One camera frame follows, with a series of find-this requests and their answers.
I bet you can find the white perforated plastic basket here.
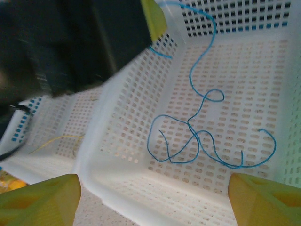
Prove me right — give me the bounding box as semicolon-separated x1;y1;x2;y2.
0;87;106;182
71;0;301;226

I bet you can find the thin yellow cable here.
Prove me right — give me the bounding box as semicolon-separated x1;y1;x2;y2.
29;135;83;155

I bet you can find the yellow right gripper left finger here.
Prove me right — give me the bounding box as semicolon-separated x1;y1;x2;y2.
0;173;82;226

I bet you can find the yellow snack bag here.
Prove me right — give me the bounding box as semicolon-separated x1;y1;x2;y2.
0;170;28;194

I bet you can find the thin black left wrist cable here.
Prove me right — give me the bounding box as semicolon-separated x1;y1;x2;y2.
0;103;32;162

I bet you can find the thin blue cable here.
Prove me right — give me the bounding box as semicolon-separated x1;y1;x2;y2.
147;1;277;170

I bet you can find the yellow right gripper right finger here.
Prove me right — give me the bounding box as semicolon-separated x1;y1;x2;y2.
227;173;301;226

